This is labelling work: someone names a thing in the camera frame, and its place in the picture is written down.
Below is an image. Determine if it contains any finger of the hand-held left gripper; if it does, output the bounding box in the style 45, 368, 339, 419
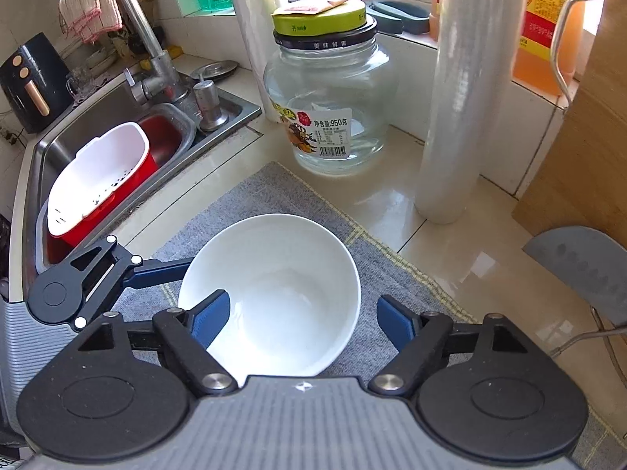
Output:
63, 235, 197, 330

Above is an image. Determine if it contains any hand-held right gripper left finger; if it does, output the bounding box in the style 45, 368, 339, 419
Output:
77, 290, 239, 397

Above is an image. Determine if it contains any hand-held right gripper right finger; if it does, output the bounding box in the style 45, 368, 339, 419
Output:
368, 295, 532, 395

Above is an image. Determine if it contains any white pink-flower bowl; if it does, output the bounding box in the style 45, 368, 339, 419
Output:
177, 214, 362, 379

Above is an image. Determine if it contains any red basin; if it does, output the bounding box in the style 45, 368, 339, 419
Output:
49, 115, 186, 249

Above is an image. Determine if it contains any grey-blue checkered cloth mat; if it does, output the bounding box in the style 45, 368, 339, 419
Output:
112, 161, 613, 470

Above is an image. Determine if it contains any steel sink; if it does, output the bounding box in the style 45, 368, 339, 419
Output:
10, 71, 263, 299

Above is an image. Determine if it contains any metal sink soap dispenser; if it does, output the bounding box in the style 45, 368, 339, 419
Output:
192, 80, 229, 132

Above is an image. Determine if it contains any round metal lid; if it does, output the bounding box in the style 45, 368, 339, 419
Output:
190, 60, 239, 83

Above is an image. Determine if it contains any yellow sponge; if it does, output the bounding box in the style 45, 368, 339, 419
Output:
140, 46, 183, 70

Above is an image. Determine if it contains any dark air fryer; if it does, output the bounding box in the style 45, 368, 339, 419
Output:
0, 33, 74, 134

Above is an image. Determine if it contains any tall cling film roll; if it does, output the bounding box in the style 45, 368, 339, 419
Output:
415, 0, 533, 225

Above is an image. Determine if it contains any glass jar with green lid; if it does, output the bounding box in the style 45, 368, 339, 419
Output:
263, 0, 400, 173

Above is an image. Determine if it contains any metal faucet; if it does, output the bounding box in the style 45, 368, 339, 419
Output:
95, 0, 197, 108

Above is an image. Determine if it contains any bamboo cutting board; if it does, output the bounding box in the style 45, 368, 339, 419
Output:
512, 0, 627, 255

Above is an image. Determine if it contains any pink dishcloth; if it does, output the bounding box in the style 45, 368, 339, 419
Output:
59, 0, 123, 44

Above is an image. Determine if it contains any grey-blue container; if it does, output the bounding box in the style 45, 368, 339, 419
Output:
366, 0, 432, 36

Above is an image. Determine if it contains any small paper sachet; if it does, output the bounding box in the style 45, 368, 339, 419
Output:
279, 0, 359, 15

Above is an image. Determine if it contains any orange carton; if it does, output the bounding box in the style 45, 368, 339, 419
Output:
430, 0, 603, 97

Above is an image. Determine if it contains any black-handled kitchen knife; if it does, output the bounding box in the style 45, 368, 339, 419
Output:
522, 226, 627, 322

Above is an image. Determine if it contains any metal wire rack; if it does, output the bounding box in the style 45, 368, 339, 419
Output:
549, 0, 627, 387

